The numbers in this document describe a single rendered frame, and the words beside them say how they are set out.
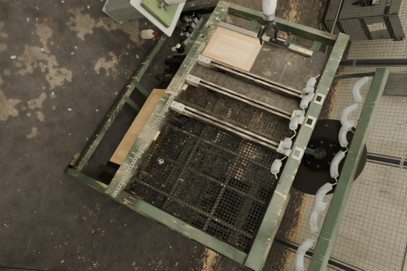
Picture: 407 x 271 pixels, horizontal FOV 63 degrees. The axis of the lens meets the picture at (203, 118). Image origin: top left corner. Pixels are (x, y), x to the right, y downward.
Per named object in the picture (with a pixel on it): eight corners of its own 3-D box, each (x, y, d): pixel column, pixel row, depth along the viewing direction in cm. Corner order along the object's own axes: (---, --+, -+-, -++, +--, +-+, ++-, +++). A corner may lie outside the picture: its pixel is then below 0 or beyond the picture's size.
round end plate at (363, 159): (294, 112, 350) (376, 121, 296) (297, 115, 354) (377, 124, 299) (266, 180, 323) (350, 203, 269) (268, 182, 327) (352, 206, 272)
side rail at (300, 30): (231, 9, 350) (230, 2, 340) (334, 42, 322) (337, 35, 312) (228, 14, 348) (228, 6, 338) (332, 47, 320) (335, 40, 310)
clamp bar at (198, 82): (190, 76, 313) (186, 62, 291) (313, 123, 283) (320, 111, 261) (185, 84, 310) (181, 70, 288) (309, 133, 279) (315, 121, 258)
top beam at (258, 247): (336, 38, 317) (339, 31, 308) (347, 42, 314) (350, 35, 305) (243, 265, 242) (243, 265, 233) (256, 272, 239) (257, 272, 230)
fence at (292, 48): (220, 23, 336) (220, 20, 333) (312, 54, 312) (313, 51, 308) (218, 27, 335) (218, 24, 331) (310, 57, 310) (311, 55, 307)
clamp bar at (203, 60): (201, 57, 321) (198, 42, 299) (322, 101, 291) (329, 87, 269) (196, 65, 318) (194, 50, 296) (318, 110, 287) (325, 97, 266)
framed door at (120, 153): (154, 89, 364) (153, 88, 363) (189, 92, 327) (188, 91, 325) (111, 161, 334) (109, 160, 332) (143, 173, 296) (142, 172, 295)
